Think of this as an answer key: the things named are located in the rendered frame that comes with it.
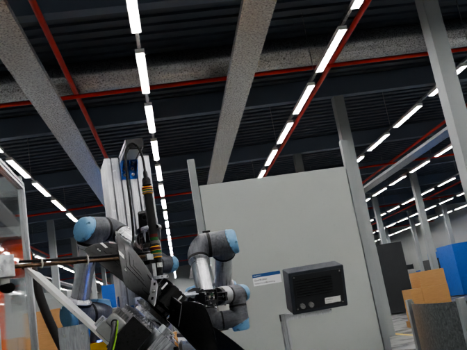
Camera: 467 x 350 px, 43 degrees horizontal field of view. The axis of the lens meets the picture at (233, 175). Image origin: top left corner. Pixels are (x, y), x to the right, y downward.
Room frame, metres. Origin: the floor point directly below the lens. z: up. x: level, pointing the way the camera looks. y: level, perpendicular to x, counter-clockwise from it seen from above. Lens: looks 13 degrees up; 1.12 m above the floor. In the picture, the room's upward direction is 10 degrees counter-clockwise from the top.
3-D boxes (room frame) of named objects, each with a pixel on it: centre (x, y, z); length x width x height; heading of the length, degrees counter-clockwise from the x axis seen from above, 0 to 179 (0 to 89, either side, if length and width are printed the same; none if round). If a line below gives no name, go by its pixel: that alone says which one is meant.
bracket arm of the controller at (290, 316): (2.75, -0.22, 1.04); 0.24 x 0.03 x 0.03; 100
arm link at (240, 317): (2.60, 0.09, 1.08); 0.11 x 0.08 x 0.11; 99
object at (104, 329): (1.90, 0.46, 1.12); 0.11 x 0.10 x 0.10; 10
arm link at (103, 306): (2.96, 0.77, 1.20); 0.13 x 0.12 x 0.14; 143
